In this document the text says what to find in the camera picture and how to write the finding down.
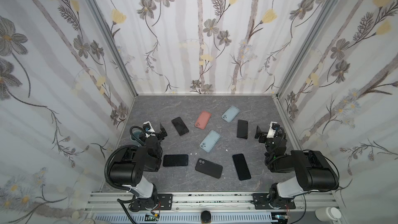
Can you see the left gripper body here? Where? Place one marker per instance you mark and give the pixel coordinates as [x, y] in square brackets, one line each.
[158, 134]

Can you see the black phone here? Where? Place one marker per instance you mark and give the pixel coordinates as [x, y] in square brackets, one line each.
[242, 129]
[241, 167]
[180, 126]

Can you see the black phone case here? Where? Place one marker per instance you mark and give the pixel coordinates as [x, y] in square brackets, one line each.
[209, 168]

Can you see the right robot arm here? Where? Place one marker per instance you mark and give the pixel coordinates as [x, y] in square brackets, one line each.
[313, 172]

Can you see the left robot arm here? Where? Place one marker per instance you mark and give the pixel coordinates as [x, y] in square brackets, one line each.
[125, 167]

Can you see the light blue case far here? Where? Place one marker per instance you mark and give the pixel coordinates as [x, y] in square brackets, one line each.
[230, 114]

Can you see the light blue case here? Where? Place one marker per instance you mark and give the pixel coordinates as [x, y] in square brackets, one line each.
[230, 114]
[210, 140]

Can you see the pink phone case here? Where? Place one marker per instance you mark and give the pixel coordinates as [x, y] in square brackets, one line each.
[203, 120]

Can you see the light blue case centre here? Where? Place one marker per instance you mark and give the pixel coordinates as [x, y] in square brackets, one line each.
[210, 140]

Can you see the teal ceramic cup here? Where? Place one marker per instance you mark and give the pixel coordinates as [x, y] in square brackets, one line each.
[135, 138]

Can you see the black round knob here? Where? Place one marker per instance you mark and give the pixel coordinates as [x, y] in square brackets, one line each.
[206, 217]

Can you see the white cylinder object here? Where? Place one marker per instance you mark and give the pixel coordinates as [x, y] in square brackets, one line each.
[327, 214]

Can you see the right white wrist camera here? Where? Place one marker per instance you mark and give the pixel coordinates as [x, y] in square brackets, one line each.
[273, 127]

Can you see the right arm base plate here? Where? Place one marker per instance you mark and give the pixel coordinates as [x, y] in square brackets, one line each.
[262, 202]

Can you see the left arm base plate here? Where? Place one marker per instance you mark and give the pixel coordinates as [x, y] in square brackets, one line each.
[161, 202]

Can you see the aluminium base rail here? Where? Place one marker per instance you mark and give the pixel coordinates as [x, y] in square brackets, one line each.
[225, 207]

